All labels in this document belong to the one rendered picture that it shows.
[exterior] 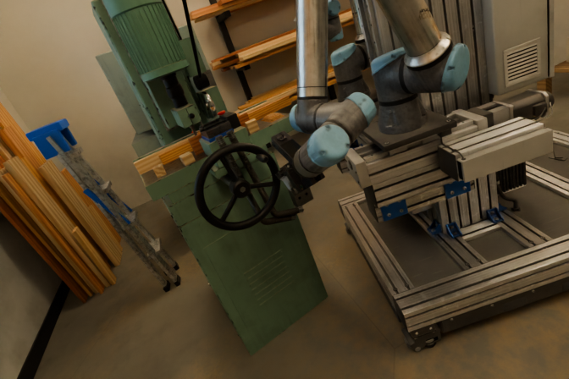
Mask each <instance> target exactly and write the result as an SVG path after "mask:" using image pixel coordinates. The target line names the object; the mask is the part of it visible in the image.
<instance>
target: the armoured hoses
mask: <svg viewBox="0 0 569 379"><path fill-rule="evenodd" d="M226 134H227V136H228V137H229V140H231V142H232V144H234V143H239V141H238V140H237V138H236V136H235V133H234V131H233V130H230V131H228V132H227V133H226ZM215 140H216V141H217V142H218V145H219V147H220V148H221V147H223V146H226V145H227V144H225V141H224V138H223V136H222V135H219V136H217V137H216V138H215ZM237 154H238V156H239V158H240V159H241V161H242V163H243V165H245V167H246V170H247V172H248V173H249V175H250V176H251V179H252V181H253V183H254V184H256V183H261V181H260V180H259V178H258V176H257V174H256V173H255V171H254V169H253V167H252V165H251V163H250V162H249V160H248V158H247V156H246V154H245V152H244V151H237ZM225 158H226V159H227V161H228V163H229V165H230V167H231V169H232V170H233V172H234V173H235V175H236V177H241V178H244V177H243V175H242V173H241V171H240V169H239V168H238V166H237V164H236V162H235V159H234V158H233V156H232V154H231V153H230V154H229V155H226V156H225ZM257 190H258V191H259V193H260V195H261V197H262V199H263V201H264V203H265V205H266V203H267V201H268V199H269V196H268V194H267V192H266V190H265V189H264V188H263V187H262V188H257ZM246 198H247V199H248V200H249V202H250V204H251V207H252V208H253V210H254V212H255V213H256V214H258V213H259V212H260V211H261V209H260V207H259V205H258V204H257V202H256V199H255V197H254V195H253V193H252V192H250V194H249V195H248V196H247V197H246ZM301 212H304V208H303V207H302V206H298V207H295V208H291V209H287V210H283V211H276V209H275V208H274V207H273V209H272V211H271V212H270V213H271V215H272V216H273V217H270V218H264V219H263V220H262V221H261V223H262V224H265V225H270V224H275V223H279V222H287V221H291V220H295V219H296V214H297V213H301Z"/></svg>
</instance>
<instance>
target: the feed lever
mask: <svg viewBox="0 0 569 379"><path fill-rule="evenodd" d="M182 3H183V7H184V11H185V18H186V22H187V26H188V30H189V34H190V39H191V45H192V50H193V53H194V58H195V61H196V69H197V73H198V75H197V76H194V77H193V81H194V84H195V86H196V88H197V89H198V90H199V91H202V90H203V89H204V88H207V87H208V86H210V83H209V80H208V78H207V76H206V75H205V74H204V73H202V72H201V68H200V64H199V60H198V56H197V51H196V43H195V39H194V36H193V31H192V27H191V19H190V15H189V10H188V6H187V2H186V0H182Z"/></svg>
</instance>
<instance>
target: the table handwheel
mask: <svg viewBox="0 0 569 379"><path fill-rule="evenodd" d="M237 151H246V152H250V153H253V154H256V155H257V154H263V155H265V156H267V157H268V162H266V163H267V165H268V167H269V169H270V172H271V174H272V180H273V181H272V182H265V183H256V184H250V183H249V182H248V181H246V180H245V179H243V178H241V177H236V175H235V173H234V172H233V170H232V169H231V167H230V165H229V164H228V162H227V160H226V159H225V156H226V155H229V154H230V153H233V152H237ZM218 160H220V161H221V163H222V164H223V165H224V167H225V169H226V170H227V172H228V174H226V175H224V176H223V177H221V178H220V179H221V180H222V181H223V182H225V183H226V184H227V185H228V186H229V190H230V192H231V193H232V194H233V195H232V197H231V199H230V201H229V204H228V205H227V207H226V209H225V211H224V214H223V215H222V216H221V218H220V219H219V218H218V217H216V216H214V215H213V214H212V213H211V212H210V210H209V209H208V207H207V204H206V202H205V199H204V192H203V190H204V183H205V180H206V177H207V174H208V172H209V171H210V169H211V168H212V166H213V165H214V164H215V163H216V162H217V161H218ZM278 171H279V169H278V166H277V164H276V162H275V160H274V159H273V158H272V157H271V155H270V154H269V153H268V152H266V151H265V150H264V149H263V148H261V147H259V146H256V145H253V144H250V143H234V144H229V145H226V146H223V147H221V148H219V149H218V150H216V151H215V152H214V153H213V154H211V155H210V156H209V157H208V158H207V159H206V161H205V162H204V163H203V164H202V166H201V167H200V169H199V171H198V174H197V176H196V181H195V186H194V196H195V202H196V206H197V208H198V210H199V212H200V213H201V214H202V216H203V217H204V218H205V219H206V220H207V221H208V222H209V223H210V224H212V225H213V226H214V227H216V228H220V229H223V230H229V231H238V230H243V229H246V228H250V227H252V226H254V225H256V224H258V223H259V222H261V221H262V220H263V219H264V218H265V217H266V216H267V215H268V214H269V213H270V212H271V211H272V209H273V207H274V205H275V203H276V201H277V199H278V197H279V191H280V179H278V178H277V177H276V175H275V174H276V173H277V172H278ZM271 186H272V191H271V194H270V196H269V199H268V201H267V203H266V205H265V206H264V207H263V209H262V210H261V211H260V212H259V213H258V214H256V215H255V216H253V217H251V218H249V219H247V220H245V221H241V222H226V221H225V220H226V218H227V216H228V215H229V212H230V210H231V208H232V207H233V205H234V203H235V202H236V200H237V198H245V197H247V196H248V195H249V194H250V192H251V189H256V188H262V187H271Z"/></svg>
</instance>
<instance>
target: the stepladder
mask: <svg viewBox="0 0 569 379"><path fill-rule="evenodd" d="M68 126H69V123H68V121H67V119H66V118H63V119H60V120H58V121H56V122H53V123H51V124H48V125H45V126H42V127H40V128H38V129H34V130H32V131H31V132H29V133H27V134H25V136H26V137H27V139H28V140H29V141H30V142H32V141H34V143H35V144H36V146H37V147H38V149H39V150H40V152H41V153H42V155H43V156H44V157H45V158H46V159H50V158H52V157H57V158H58V160H59V161H60V162H61V163H62V164H63V165H64V166H65V168H66V169H67V170H68V171H69V173H70V174H71V175H72V176H73V178H74V179H75V180H76V181H77V183H78V184H79V185H80V186H81V188H82V189H83V190H84V191H83V193H85V194H86V195H88V196H89V197H90V198H91V199H92V200H93V202H94V203H95V204H96V205H97V207H98V208H99V209H100V210H101V212H102V213H103V214H104V215H105V217H106V218H107V219H108V220H109V221H110V222H111V223H112V224H113V226H114V227H115V228H116V230H117V231H118V232H119V233H120V235H121V236H122V237H123V238H124V240H125V241H126V242H127V243H128V245H129V246H130V247H131V248H132V250H133V251H134V252H135V253H136V254H137V255H138V256H139V257H140V259H141V260H142V261H143V262H144V264H145V265H146V266H147V267H148V269H149V270H150V271H151V272H152V274H153V275H154V276H155V277H156V279H157V280H158V281H159V282H160V283H161V284H162V285H163V290H164V291H165V292H168V291H169V290H170V282H169V281H168V280H167V281H166V280H165V279H164V278H163V276H162V275H161V274H160V273H159V271H158V270H157V269H156V267H155V266H154V265H153V264H152V263H151V262H150V261H149V260H150V259H153V260H154V261H155V262H156V263H157V264H158V265H159V266H160V267H161V268H162V269H163V273H164V274H165V275H166V276H167V275H168V276H169V277H170V278H171V280H172V281H173V282H174V284H175V285H176V286H177V287H178V286H179V285H180V276H179V275H177V274H176V273H175V272H174V271H173V270H172V268H171V267H170V266H169V265H168V264H167V263H166V261H165V260H164V259H163V258H162V257H161V256H160V254H163V256H164V257H165V258H166V259H167V260H168V261H169V263H170V264H171V265H172V266H173V268H174V269H175V271H177V270H178V269H179V265H178V263H177V262H176V261H174V260H173V258H172V257H171V256H170V255H169V254H168V253H167V251H166V250H165V249H164V248H163V247H162V244H161V239H160V238H157V239H155V238H154V237H153V236H152V235H151V234H150V232H149V231H148V230H147V229H146V228H145V227H144V225H143V224H142V223H141V222H140V221H139V220H138V218H137V216H138V213H137V211H133V210H132V209H131V208H129V207H128V206H127V205H126V204H125V203H124V202H123V201H122V200H121V199H120V198H119V197H118V196H117V195H116V194H115V192H114V191H113V190H112V189H111V186H112V182H111V181H110V180H109V181H107V182H105V181H104V180H103V178H102V177H101V176H100V175H99V174H98V173H97V171H96V170H95V169H94V168H93V167H92V166H91V164H90V163H89V162H88V161H87V160H86V159H85V158H84V157H83V156H82V155H81V152H82V151H83V149H82V147H78V148H75V145H76V144H77V141H76V140H75V138H74V136H73V135H72V134H71V132H70V131H69V128H68ZM77 158H78V159H77ZM81 163H82V164H83V165H84V166H83V165H82V164H81ZM86 169H87V170H88V171H89V172H90V173H91V174H89V173H88V171H87V170H86ZM91 175H92V176H93V177H94V178H95V179H94V178H93V177H92V176H91ZM114 202H115V203H116V204H117V205H119V206H120V207H121V208H122V209H123V210H124V212H125V213H126V214H127V215H125V214H124V213H123V212H122V211H121V210H120V209H119V208H118V207H117V206H116V205H115V204H114ZM115 217H116V218H117V219H118V220H119V221H120V222H121V223H122V225H120V223H119V222H118V221H117V220H116V218H115ZM135 225H136V226H137V227H138V228H139V229H140V230H141V231H142V232H143V233H144V234H145V235H146V236H147V237H148V238H149V239H150V241H151V242H149V243H148V241H147V240H146V239H145V238H144V237H143V235H142V234H141V233H140V232H139V231H138V230H137V228H136V227H135ZM125 229H127V230H128V231H129V232H130V234H131V235H132V236H133V237H134V238H135V239H136V240H137V242H138V243H139V244H140V245H141V246H142V247H143V248H144V250H145V251H146V252H147V257H148V258H147V257H146V256H145V254H144V253H143V252H142V251H141V249H140V248H139V247H138V245H137V244H136V243H135V241H134V240H133V239H132V238H131V237H130V236H129V235H128V234H127V232H126V231H125Z"/></svg>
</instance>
